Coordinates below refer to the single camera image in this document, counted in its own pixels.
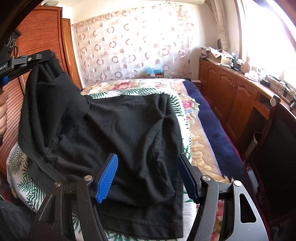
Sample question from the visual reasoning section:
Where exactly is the black printed t-shirt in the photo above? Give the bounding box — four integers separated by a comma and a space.
18, 58, 183, 239

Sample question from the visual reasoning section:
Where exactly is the person's left hand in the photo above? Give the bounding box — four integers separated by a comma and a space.
0, 91, 9, 136

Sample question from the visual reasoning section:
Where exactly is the palm leaf print bedspread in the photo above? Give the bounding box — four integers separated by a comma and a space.
6, 87, 199, 240

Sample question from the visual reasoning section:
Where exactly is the wooden louvered wardrobe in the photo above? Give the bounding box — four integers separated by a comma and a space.
1, 6, 82, 179

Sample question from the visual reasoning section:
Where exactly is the navy blue blanket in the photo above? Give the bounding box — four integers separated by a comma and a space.
183, 79, 254, 196

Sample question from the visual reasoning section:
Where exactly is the floral quilt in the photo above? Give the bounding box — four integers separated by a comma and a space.
82, 79, 230, 240

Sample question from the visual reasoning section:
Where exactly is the dark wooden chair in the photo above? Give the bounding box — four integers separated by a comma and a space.
245, 95, 295, 227

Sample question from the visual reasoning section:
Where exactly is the grey waste bin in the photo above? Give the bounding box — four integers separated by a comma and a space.
245, 132, 262, 158

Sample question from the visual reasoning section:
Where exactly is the long wooden sideboard cabinet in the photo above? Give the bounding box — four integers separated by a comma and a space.
198, 58, 296, 149

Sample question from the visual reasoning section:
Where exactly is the sheer circle pattern curtain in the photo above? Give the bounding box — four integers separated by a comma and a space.
72, 3, 204, 86

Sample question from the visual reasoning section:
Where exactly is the blue tissue box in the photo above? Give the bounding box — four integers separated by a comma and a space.
145, 67, 164, 78

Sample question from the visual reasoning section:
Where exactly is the pink ceramic figurine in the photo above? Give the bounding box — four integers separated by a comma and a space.
241, 56, 251, 74

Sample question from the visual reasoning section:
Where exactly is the open cardboard box on cabinet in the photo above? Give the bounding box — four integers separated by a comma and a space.
208, 47, 233, 65

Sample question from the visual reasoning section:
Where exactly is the wooden framed window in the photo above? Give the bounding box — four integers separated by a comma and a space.
236, 1, 295, 88

